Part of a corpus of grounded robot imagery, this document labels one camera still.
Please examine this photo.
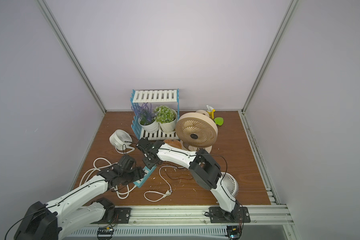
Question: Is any blue white slatted shelf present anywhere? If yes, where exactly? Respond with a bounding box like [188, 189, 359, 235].
[130, 89, 180, 141]

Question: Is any lavender plant white pot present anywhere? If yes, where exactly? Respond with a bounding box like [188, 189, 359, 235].
[132, 103, 159, 133]

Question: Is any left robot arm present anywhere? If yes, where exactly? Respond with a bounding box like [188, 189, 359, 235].
[14, 155, 146, 240]

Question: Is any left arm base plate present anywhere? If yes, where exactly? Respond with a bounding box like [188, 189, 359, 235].
[107, 207, 132, 224]

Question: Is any white fan cable with plug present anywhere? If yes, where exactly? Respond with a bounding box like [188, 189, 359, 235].
[143, 165, 181, 203]

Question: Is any teal power strip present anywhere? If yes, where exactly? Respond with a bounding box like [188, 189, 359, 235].
[134, 166, 157, 188]

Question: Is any large beige desk fan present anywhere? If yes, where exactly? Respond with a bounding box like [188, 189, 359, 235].
[175, 110, 218, 153]

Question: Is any green round object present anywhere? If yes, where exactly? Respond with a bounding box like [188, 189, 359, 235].
[214, 117, 224, 126]

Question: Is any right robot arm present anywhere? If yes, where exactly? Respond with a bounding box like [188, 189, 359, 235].
[136, 138, 240, 221]

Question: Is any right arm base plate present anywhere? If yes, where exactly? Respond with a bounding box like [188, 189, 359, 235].
[205, 207, 251, 224]

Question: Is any green plant white pot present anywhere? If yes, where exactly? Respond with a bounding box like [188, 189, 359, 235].
[154, 106, 178, 133]

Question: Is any white power strip cord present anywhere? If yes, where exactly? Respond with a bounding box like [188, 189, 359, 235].
[77, 157, 137, 200]

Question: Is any small white fan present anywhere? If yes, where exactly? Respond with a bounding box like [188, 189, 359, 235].
[109, 129, 135, 154]
[222, 173, 239, 197]

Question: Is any yellow spray bottle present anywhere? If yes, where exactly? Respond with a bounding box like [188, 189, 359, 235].
[207, 105, 216, 120]

